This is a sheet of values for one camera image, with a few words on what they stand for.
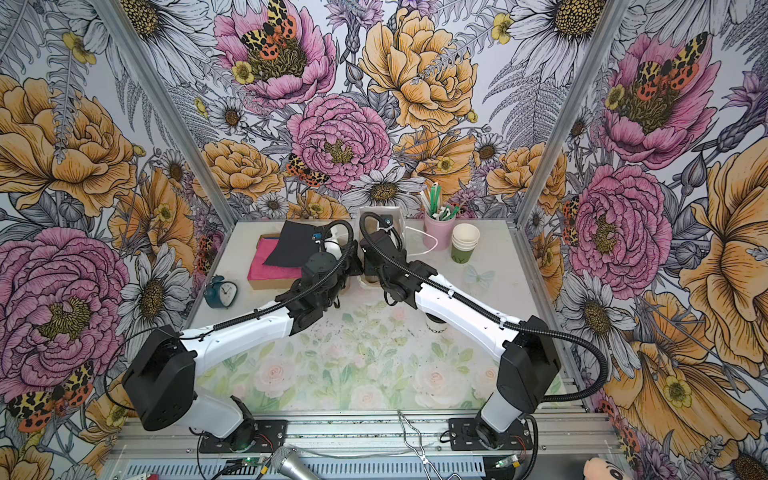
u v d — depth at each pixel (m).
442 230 1.05
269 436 0.74
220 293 0.94
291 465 0.68
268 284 1.03
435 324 0.84
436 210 1.06
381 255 0.57
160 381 0.43
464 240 0.99
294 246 1.11
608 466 0.64
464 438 0.74
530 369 0.43
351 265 0.56
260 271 1.04
